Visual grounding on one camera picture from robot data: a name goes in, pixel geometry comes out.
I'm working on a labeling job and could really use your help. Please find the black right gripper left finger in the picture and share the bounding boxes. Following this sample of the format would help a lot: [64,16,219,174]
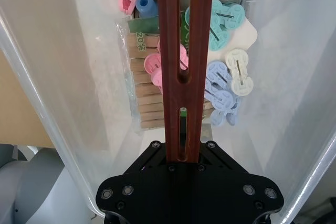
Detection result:
[123,141,169,175]

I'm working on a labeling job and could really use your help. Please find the teal plastic clip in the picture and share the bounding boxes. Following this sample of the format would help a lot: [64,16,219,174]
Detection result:
[183,0,246,52]

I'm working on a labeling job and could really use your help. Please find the pale grey rounded housing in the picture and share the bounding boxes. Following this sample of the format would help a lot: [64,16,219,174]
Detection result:
[0,143,91,224]

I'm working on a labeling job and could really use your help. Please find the red-brown slotted wooden spatula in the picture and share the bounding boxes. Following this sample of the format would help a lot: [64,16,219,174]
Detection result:
[156,0,216,165]

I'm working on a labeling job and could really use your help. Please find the light blue plastic clip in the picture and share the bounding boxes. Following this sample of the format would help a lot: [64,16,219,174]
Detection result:
[204,60,234,102]
[211,104,241,127]
[209,89,236,111]

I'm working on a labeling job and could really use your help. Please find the pink plastic clip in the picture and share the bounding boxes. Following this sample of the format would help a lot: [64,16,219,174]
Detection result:
[143,39,190,94]

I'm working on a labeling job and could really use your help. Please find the cream plastic clip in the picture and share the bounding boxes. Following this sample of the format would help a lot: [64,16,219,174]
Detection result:
[225,48,255,97]

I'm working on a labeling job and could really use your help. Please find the bagged wooden clothespin pack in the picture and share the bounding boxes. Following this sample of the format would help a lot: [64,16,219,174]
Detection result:
[114,15,214,133]

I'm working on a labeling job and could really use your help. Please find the blue plastic cylinder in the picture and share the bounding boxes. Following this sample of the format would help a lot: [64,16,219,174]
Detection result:
[134,0,159,18]

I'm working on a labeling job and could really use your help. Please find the clear plastic storage bin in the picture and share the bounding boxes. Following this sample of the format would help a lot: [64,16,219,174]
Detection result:
[0,0,336,224]

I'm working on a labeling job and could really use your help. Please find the white sponge pad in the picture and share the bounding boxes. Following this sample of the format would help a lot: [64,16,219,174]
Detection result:
[208,17,258,65]

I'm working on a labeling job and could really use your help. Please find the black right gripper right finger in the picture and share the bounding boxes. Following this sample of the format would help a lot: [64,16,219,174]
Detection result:
[198,141,248,175]

